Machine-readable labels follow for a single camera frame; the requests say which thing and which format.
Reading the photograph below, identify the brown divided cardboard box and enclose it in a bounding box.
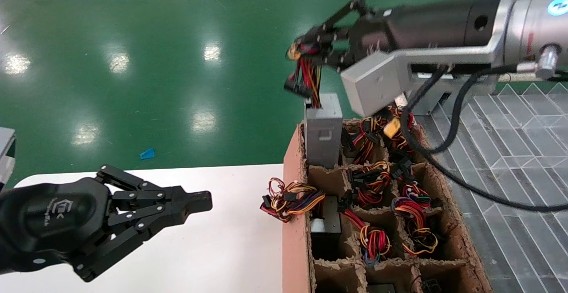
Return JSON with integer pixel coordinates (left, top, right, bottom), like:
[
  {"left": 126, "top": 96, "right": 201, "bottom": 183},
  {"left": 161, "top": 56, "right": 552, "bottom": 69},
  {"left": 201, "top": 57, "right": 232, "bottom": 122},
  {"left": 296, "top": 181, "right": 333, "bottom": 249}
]
[{"left": 282, "top": 118, "right": 493, "bottom": 293}]

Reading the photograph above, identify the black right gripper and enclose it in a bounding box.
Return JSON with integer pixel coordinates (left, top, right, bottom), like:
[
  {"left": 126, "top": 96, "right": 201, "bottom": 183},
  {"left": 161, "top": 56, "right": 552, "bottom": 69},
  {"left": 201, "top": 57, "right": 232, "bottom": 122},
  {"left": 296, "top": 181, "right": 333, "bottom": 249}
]
[{"left": 286, "top": 0, "right": 504, "bottom": 71}]

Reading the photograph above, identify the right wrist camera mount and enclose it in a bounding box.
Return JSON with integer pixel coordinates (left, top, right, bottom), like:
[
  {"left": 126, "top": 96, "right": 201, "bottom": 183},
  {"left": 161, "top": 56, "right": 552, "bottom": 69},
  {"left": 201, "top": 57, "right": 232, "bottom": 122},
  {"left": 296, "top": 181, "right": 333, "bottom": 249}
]
[{"left": 341, "top": 0, "right": 520, "bottom": 117}]

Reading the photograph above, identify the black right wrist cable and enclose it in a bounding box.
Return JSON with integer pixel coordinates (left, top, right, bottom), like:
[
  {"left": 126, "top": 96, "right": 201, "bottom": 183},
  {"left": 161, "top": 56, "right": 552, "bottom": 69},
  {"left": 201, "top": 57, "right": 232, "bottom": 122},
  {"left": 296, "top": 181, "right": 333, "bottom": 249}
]
[{"left": 399, "top": 64, "right": 568, "bottom": 211}]

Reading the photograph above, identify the wire harness right cell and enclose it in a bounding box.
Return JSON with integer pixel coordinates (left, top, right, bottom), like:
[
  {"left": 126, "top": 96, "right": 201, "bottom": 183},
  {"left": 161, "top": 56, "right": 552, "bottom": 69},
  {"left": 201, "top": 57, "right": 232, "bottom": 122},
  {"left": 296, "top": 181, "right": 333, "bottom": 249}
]
[{"left": 391, "top": 195, "right": 440, "bottom": 257}]

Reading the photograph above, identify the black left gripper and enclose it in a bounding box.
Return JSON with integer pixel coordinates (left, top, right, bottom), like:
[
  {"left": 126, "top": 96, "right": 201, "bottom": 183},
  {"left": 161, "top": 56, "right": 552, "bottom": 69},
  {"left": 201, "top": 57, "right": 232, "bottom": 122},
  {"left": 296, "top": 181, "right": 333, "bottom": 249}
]
[{"left": 0, "top": 165, "right": 213, "bottom": 282}]

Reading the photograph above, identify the clear acrylic divider tray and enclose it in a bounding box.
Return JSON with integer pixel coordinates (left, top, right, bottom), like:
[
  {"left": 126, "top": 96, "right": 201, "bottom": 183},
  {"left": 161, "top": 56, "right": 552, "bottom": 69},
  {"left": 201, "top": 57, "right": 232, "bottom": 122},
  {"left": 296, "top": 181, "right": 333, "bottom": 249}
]
[{"left": 417, "top": 82, "right": 568, "bottom": 293}]

